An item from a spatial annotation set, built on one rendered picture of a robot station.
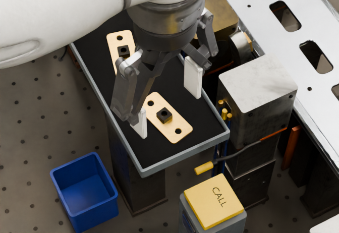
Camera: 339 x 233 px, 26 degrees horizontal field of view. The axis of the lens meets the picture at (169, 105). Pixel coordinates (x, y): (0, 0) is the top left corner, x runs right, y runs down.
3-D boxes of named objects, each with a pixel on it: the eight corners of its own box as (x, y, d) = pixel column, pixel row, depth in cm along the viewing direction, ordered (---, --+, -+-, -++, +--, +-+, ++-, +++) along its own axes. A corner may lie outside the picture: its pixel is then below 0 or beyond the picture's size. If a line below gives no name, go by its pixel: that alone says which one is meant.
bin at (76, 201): (122, 215, 145) (119, 195, 138) (75, 236, 143) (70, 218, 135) (99, 170, 151) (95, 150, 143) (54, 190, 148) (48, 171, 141)
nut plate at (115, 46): (142, 74, 108) (142, 70, 107) (117, 79, 107) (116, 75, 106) (130, 30, 112) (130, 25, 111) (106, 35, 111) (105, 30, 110)
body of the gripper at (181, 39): (157, 46, 80) (158, 92, 88) (215, 7, 83) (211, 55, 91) (115, 6, 83) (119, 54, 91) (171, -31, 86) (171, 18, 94)
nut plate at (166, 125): (193, 130, 103) (194, 125, 102) (173, 145, 101) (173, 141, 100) (155, 91, 106) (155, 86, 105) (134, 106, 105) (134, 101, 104)
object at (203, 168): (262, 146, 120) (263, 142, 119) (196, 176, 117) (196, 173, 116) (258, 140, 121) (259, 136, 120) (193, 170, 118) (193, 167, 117)
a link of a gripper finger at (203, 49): (191, 51, 97) (208, 39, 98) (190, 72, 101) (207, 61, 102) (199, 58, 96) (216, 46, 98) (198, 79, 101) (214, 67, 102)
